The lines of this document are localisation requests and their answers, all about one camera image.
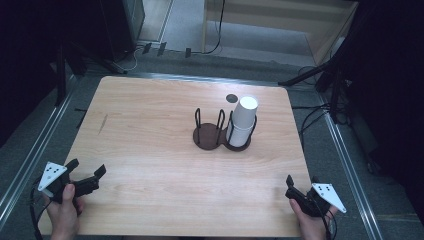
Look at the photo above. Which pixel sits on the white paper cup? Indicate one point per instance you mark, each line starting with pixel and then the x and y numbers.
pixel 238 136
pixel 245 113

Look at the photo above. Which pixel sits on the person's left hand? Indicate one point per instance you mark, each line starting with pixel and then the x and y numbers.
pixel 63 216

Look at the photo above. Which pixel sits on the dark round table mark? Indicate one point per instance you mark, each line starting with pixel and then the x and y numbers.
pixel 231 98

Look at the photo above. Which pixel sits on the black cabinet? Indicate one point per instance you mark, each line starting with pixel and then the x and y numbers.
pixel 123 26

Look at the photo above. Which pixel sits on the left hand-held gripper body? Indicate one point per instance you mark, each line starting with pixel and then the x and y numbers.
pixel 50 174

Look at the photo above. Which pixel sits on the black tripod stand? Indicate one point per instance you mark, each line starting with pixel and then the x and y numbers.
pixel 313 73

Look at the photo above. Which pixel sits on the black metal stand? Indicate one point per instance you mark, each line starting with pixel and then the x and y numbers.
pixel 61 76

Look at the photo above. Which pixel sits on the person's right hand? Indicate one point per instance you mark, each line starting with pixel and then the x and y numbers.
pixel 311 225

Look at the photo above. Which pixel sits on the small black floor block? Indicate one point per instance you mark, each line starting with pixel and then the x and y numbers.
pixel 161 49
pixel 188 52
pixel 146 48

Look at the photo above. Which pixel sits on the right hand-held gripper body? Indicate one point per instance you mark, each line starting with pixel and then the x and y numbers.
pixel 328 196

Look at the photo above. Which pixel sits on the light wooden shelf unit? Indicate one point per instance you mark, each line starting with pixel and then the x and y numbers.
pixel 266 20

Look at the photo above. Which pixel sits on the metal floor rail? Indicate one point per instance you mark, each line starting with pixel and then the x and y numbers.
pixel 353 173
pixel 33 166
pixel 200 79

